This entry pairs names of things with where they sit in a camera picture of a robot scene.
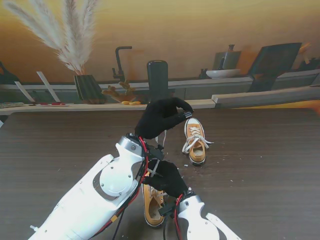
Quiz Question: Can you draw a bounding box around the black braided right wrist cable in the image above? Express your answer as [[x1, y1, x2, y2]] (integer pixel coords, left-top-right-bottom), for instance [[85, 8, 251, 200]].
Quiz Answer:
[[162, 216, 170, 240]]

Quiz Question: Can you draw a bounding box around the light wooden shelf plank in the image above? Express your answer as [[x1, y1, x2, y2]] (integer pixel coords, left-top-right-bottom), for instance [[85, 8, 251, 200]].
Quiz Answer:
[[0, 99, 216, 116]]

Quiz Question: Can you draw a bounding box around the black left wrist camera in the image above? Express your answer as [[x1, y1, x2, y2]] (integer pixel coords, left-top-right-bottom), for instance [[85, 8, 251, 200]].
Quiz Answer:
[[147, 144, 166, 161]]

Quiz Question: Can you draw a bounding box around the black cylindrical canister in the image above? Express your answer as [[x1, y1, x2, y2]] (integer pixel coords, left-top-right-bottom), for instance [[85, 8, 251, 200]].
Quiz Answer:
[[146, 59, 169, 103]]

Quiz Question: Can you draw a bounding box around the grey metal kettle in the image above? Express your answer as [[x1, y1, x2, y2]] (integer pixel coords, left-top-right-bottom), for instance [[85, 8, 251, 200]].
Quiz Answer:
[[212, 44, 242, 71]]

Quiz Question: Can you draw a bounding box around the red left wrist cable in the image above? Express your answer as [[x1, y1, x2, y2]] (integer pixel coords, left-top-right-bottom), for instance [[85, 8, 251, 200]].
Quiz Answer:
[[94, 136, 150, 236]]

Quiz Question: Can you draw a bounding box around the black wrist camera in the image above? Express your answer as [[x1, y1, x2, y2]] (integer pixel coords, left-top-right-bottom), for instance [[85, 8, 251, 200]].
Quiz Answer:
[[147, 144, 166, 161], [158, 202, 178, 217]]

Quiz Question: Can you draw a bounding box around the white bowl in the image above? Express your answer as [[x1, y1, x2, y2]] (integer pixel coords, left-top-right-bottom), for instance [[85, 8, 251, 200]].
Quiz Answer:
[[205, 68, 241, 80]]

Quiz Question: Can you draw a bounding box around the short white slanted slat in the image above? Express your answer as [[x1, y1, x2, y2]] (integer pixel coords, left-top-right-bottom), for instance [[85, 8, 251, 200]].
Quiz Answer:
[[14, 81, 36, 105]]

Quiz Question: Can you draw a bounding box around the white pampas grass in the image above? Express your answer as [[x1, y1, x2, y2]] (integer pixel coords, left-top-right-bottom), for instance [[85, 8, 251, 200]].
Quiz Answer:
[[0, 0, 101, 76]]

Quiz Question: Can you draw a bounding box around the white shoelace of handled sneaker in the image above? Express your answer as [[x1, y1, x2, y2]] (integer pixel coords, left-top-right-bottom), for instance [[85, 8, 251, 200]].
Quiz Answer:
[[181, 126, 215, 155]]

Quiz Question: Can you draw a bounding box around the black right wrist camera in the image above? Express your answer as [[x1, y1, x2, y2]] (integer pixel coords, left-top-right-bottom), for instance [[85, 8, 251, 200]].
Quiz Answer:
[[158, 202, 178, 217]]

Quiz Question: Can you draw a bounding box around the dark ribbed vase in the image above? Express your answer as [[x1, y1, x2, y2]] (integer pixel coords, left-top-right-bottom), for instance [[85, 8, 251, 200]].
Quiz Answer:
[[73, 74, 107, 105]]

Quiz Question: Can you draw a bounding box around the red wrist cable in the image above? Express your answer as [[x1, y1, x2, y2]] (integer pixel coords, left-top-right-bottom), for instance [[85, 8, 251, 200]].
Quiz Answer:
[[173, 194, 185, 240], [94, 136, 150, 236]]

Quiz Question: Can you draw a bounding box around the long white spread shoelace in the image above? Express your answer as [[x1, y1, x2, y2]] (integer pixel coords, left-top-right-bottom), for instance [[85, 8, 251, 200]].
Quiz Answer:
[[146, 129, 171, 201]]

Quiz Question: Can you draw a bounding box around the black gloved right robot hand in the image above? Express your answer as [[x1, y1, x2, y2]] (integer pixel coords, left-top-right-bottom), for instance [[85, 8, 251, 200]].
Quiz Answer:
[[143, 159, 190, 200]]

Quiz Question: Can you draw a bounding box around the grey shelf plank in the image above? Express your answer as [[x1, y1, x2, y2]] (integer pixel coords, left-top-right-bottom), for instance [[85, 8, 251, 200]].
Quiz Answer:
[[211, 86, 320, 110]]

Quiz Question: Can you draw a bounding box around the black kitchen faucet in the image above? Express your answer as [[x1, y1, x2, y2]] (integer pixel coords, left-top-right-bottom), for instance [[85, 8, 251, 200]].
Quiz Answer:
[[111, 45, 133, 82]]

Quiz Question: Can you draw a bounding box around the red right wrist cable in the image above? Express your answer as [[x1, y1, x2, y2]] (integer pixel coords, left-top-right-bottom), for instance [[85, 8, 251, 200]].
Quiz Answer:
[[173, 194, 185, 240]]

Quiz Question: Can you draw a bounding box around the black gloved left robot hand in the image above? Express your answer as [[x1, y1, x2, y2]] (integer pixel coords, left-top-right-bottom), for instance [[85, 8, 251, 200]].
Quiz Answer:
[[134, 97, 195, 140]]

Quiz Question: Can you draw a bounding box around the dark slanted board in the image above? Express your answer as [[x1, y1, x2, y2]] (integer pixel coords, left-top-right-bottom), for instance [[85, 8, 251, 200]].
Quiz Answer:
[[247, 42, 303, 93]]

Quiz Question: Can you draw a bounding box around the long white slanted slat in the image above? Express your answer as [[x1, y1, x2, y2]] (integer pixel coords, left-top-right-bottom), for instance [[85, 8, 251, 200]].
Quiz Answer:
[[36, 71, 62, 103]]

